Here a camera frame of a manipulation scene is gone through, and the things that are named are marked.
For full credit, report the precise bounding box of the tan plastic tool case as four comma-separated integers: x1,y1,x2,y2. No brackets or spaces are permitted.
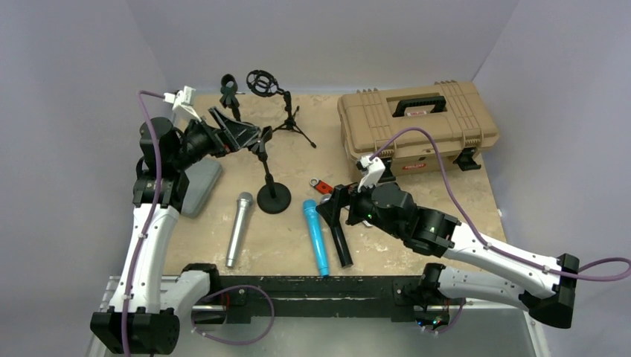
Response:
337,80,499,181

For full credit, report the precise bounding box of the black round base mic stand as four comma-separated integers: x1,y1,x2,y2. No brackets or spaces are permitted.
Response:
220,74,241,121

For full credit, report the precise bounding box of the black microphone with mesh head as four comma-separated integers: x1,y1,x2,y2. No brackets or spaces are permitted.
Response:
330,227,353,268

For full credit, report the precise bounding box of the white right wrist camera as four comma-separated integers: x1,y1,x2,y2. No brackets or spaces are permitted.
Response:
356,155,385,192

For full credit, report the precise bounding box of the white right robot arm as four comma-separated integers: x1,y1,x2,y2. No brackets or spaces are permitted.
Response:
315,183,579,329

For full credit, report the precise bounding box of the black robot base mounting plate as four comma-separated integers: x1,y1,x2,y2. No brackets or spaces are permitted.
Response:
185,274,467,327

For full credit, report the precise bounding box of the silver mesh head microphone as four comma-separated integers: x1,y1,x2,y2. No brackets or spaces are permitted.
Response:
225,192,254,268

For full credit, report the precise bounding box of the red handled adjustable wrench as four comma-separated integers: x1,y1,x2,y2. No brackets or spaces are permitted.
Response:
309,178,333,195

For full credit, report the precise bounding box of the blue foam covered microphone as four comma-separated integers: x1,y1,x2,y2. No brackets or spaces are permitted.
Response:
303,199,330,277

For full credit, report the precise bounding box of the black tripod shock mount stand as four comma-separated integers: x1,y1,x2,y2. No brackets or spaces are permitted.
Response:
246,69,318,149

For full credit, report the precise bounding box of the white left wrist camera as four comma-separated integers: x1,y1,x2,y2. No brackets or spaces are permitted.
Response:
163,86,202,121

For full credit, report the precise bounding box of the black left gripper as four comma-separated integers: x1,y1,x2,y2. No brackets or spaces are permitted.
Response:
171,106,258,170

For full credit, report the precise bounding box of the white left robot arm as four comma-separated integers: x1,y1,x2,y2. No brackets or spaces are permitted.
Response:
90,107,263,356

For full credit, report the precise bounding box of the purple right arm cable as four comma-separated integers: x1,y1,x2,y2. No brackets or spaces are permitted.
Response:
369,128,631,336

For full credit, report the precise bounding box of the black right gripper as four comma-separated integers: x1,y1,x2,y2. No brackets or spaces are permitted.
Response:
316,173,404,239

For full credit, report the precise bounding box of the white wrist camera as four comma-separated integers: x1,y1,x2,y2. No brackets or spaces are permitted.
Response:
163,86,202,121
356,155,385,192

